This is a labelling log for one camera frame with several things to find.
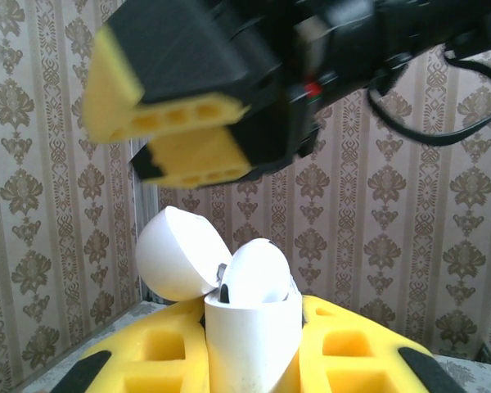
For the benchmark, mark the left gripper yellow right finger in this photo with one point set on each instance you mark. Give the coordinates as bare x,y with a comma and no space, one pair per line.
372,360

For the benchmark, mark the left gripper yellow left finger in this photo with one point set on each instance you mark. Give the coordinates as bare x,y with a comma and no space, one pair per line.
147,356

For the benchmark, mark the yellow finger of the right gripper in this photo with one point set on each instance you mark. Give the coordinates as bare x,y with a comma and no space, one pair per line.
180,61
204,155

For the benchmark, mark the white earbud charging case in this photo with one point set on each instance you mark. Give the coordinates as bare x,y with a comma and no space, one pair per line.
249,348

